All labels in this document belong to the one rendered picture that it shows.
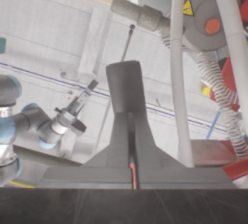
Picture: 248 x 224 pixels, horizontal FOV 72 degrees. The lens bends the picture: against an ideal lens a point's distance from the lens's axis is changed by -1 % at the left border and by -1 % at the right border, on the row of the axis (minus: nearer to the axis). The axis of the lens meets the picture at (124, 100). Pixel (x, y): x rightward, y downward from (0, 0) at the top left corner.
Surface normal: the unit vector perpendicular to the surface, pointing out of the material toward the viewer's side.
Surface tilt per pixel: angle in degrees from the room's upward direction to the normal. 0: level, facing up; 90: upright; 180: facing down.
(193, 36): 90
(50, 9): 90
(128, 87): 95
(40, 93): 90
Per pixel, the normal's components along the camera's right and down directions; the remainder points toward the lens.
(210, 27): 0.00, 0.27
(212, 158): 0.00, -0.96
